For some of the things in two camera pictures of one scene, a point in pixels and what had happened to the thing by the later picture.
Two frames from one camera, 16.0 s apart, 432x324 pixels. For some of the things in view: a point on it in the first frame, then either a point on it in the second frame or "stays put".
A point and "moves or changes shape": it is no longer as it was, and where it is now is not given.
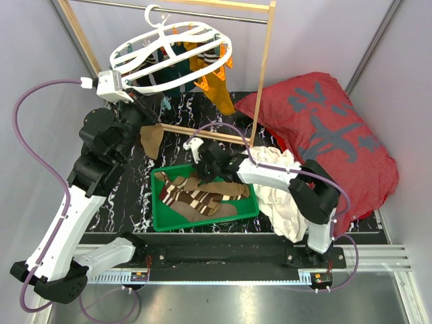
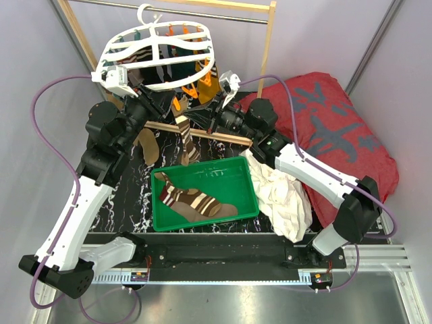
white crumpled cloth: [285, 216] stays put
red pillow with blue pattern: [316, 119] stays put
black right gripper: [205, 179] to [216, 119]
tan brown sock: [150, 138] moves or changes shape
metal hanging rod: [207, 15] stays put
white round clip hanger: [171, 56] moves or changes shape
